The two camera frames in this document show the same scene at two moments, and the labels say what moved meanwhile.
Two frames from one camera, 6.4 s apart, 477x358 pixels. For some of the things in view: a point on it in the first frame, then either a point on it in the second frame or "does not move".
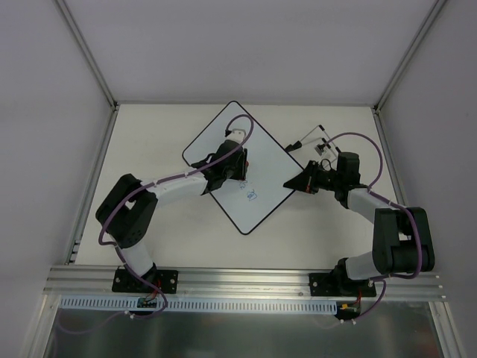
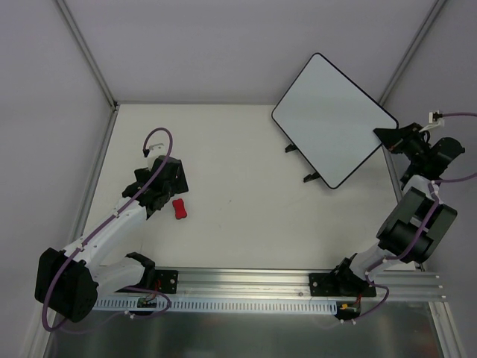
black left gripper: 241,164 to 178,178
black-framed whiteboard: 249,201 to 332,119
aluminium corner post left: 88,53 does not move
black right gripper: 308,177 to 392,138
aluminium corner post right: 421,34 does not move
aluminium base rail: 74,281 does not move
